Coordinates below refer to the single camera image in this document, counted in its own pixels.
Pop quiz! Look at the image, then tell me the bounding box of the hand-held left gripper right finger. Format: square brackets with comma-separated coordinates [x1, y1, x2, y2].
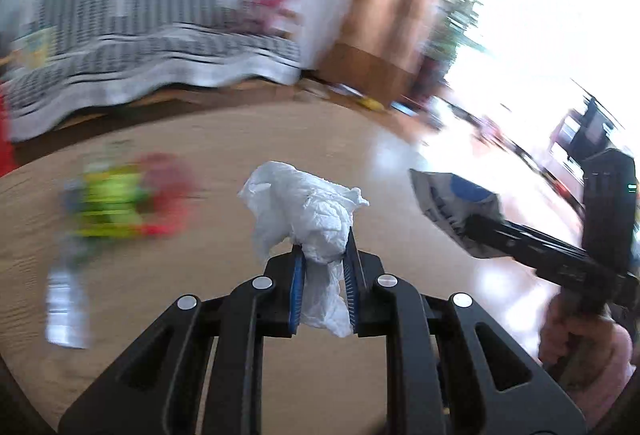
[342, 227, 587, 435]

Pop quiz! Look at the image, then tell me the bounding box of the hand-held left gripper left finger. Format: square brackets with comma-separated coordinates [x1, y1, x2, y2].
[59, 247, 306, 435]

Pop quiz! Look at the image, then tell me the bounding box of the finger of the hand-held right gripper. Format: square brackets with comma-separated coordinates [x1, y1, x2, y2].
[462, 214, 593, 281]

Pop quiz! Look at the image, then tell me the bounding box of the white tissue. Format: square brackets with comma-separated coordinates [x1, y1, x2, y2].
[237, 160, 370, 338]

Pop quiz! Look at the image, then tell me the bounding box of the blue and white packet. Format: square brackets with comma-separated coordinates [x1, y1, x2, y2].
[409, 168, 506, 260]

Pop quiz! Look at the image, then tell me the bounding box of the person's right hand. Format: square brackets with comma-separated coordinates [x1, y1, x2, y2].
[539, 295, 616, 366]

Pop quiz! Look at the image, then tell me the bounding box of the red crumpled wrapper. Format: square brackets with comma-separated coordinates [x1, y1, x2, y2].
[135, 152, 198, 236]

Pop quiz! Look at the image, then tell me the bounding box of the green snack packet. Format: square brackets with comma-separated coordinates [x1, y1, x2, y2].
[65, 160, 151, 241]

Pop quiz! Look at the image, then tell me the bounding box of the green potted plant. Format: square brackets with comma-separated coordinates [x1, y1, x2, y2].
[425, 0, 488, 66]

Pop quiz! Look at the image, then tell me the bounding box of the brown wooden door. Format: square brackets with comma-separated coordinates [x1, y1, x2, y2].
[317, 0, 453, 103]

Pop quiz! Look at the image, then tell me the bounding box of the pink cartoon pillow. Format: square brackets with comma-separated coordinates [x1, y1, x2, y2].
[240, 0, 303, 36]

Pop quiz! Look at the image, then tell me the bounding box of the black-white striped sofa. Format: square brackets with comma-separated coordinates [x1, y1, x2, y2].
[0, 0, 303, 143]

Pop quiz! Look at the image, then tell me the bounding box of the red plastic chair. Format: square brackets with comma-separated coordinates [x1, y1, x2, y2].
[0, 85, 16, 178]

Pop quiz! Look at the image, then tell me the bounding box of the colourful picture book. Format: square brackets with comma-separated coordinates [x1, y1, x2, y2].
[10, 28, 56, 71]

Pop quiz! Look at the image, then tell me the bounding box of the wooden sofa frame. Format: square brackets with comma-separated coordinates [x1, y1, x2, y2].
[50, 82, 301, 131]

